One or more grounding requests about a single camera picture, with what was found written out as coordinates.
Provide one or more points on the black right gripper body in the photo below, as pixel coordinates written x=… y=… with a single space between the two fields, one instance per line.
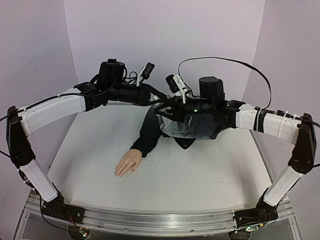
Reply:
x=175 y=109

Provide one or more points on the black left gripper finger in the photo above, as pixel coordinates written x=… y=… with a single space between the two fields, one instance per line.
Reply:
x=156 y=103
x=156 y=94

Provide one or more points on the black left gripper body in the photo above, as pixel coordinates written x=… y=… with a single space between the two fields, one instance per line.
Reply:
x=142 y=99

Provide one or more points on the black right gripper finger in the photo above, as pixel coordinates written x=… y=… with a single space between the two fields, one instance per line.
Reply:
x=169 y=107
x=163 y=119

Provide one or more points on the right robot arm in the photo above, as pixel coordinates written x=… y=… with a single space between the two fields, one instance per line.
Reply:
x=235 y=114

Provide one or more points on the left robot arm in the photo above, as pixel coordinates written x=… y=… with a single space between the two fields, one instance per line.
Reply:
x=111 y=83

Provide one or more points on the black grey jacket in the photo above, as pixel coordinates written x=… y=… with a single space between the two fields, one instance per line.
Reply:
x=184 y=133

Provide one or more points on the mannequin hand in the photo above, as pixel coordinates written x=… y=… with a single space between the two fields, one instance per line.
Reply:
x=129 y=163

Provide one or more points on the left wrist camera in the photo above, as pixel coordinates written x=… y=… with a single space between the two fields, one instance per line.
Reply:
x=145 y=73

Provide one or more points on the aluminium front rail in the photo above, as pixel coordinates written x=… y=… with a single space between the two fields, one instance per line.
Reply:
x=154 y=224

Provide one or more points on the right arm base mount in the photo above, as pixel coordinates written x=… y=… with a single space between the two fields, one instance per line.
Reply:
x=262 y=213

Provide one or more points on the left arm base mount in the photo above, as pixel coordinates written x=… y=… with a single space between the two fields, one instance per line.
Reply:
x=59 y=210

